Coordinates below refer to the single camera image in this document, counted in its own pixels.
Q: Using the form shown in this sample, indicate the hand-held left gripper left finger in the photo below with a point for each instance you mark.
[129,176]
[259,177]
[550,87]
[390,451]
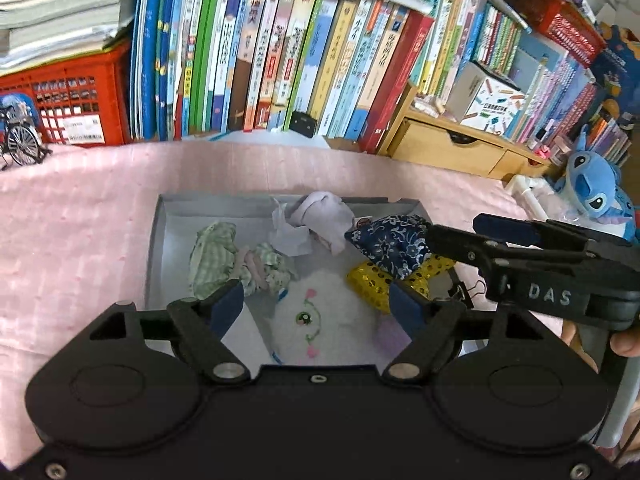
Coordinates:
[227,306]

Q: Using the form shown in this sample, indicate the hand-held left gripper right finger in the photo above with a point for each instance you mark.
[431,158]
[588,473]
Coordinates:
[405,311]

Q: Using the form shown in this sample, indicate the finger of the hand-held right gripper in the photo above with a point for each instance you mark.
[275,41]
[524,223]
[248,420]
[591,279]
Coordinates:
[460,245]
[510,232]

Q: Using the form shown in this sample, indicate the yellow sequin bow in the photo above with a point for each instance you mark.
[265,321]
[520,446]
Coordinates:
[367,281]

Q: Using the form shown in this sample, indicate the green checked cloth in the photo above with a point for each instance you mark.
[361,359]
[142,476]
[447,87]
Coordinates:
[215,255]

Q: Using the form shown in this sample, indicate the blue floral pouch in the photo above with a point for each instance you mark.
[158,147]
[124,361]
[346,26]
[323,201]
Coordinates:
[385,247]

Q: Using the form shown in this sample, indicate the shallow grey box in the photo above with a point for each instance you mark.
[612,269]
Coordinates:
[170,240]

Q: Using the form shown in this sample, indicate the white tissue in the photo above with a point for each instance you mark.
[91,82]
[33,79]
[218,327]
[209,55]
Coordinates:
[287,240]

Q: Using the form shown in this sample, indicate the lavender cloth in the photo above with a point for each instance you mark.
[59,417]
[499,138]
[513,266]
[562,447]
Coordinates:
[325,215]

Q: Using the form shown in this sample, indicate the person's right hand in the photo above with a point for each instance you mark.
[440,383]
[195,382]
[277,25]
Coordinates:
[627,345]

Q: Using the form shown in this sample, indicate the white plastic pipe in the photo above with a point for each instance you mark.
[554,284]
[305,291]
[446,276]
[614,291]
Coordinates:
[525,195]

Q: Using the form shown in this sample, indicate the small black clip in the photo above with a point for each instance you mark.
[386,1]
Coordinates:
[467,292]

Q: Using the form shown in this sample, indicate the white round fluffy pad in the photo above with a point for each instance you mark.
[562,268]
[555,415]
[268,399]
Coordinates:
[340,320]

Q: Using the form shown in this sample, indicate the small pink toy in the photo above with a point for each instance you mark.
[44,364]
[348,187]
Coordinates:
[541,151]

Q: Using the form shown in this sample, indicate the blue alien plush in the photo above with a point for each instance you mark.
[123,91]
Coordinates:
[595,180]

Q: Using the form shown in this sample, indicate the wooden drawer organizer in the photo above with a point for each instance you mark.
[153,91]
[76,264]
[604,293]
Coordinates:
[440,145]

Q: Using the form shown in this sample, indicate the white printed box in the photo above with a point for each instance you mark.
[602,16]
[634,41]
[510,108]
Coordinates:
[490,105]

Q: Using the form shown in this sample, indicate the row of thin shelf books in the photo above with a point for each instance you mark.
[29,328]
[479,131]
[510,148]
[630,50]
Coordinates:
[560,90]

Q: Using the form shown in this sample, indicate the pink blanket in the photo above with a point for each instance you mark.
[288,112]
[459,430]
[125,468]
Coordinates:
[75,220]

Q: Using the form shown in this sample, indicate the blue printed box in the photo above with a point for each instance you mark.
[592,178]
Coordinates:
[617,75]

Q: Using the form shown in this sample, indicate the small black box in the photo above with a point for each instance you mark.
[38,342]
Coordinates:
[303,123]

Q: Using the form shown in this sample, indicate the red plastic basket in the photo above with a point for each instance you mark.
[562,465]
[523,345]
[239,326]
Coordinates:
[565,25]

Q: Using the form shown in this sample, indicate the red plastic crate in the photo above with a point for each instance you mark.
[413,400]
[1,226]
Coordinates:
[110,90]

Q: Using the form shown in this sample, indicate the row of tall upright books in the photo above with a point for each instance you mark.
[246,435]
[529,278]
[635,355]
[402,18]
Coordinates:
[280,60]

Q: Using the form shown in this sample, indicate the black miniature bicycle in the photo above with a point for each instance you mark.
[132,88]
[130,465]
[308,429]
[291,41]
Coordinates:
[20,142]

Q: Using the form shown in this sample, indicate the stack of flat paperback books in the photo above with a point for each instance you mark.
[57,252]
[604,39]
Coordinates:
[60,20]

